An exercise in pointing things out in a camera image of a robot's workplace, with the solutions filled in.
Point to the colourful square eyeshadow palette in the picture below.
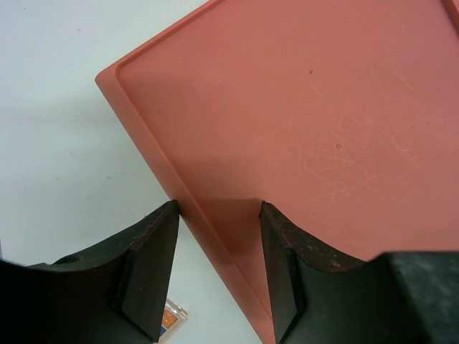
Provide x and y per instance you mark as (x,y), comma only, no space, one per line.
(174,317)

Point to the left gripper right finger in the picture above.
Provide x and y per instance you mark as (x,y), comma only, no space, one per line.
(319,294)

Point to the orange drawer box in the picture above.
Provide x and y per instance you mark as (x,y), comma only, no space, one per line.
(343,114)

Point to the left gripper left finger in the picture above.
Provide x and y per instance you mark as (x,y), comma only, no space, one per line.
(112,292)

